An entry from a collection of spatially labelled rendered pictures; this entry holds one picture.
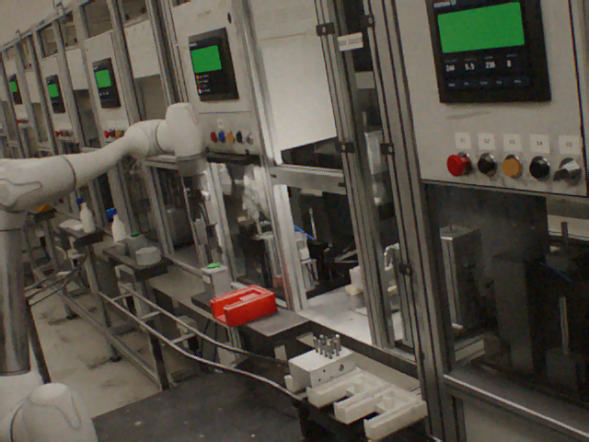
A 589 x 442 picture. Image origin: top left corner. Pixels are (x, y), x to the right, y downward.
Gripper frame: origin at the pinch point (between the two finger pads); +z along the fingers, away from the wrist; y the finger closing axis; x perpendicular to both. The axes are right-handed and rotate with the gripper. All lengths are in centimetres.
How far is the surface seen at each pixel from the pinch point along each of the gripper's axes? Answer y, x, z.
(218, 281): -4.1, 0.8, 13.2
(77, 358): 247, 6, 114
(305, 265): -20.3, -20.9, 11.8
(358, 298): -44, -23, 18
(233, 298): -13.0, 0.9, 16.9
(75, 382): 210, 17, 113
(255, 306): -22.7, -1.4, 17.7
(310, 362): -65, 7, 20
